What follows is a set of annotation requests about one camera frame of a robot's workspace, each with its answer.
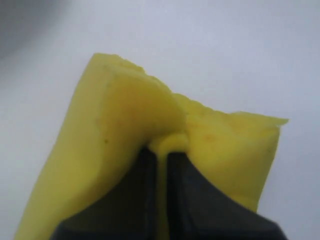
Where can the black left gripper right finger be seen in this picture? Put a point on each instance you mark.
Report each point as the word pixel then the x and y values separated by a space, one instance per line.
pixel 197 210

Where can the yellow sponge block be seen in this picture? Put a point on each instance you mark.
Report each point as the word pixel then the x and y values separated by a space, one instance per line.
pixel 115 111

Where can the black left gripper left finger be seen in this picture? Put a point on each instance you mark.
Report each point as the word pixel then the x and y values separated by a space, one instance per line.
pixel 127 212

